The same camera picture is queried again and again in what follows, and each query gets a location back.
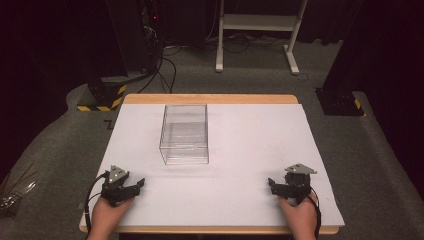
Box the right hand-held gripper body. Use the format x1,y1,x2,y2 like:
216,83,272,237
277,163,318,205

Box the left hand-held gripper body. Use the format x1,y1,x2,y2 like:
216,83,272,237
99,164,137,208

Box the clear plastic box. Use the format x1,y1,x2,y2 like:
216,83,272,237
159,103,210,165

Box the person's left hand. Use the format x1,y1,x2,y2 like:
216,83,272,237
87,195,137,240

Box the person's right hand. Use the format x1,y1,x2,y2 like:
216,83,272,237
278,192,319,240

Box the white table mat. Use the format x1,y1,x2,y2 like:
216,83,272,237
79,103,346,228

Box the black yellow-striped stand base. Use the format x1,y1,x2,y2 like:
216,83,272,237
76,77,129,113

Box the metal rods bundle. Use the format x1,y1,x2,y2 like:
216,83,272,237
0,161,38,215

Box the wooden table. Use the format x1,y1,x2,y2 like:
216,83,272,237
78,93,341,236

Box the dark equipment rack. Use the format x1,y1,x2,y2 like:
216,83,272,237
138,0,169,73

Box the white metal stand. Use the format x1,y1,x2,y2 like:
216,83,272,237
215,0,310,76

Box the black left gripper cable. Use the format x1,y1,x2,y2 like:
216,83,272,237
83,171,111,238

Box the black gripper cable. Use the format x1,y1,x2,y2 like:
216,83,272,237
309,187,323,240
83,171,111,238

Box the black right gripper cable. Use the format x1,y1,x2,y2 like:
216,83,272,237
309,187,323,240

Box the black floor cables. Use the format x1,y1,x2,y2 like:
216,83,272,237
137,44,183,95

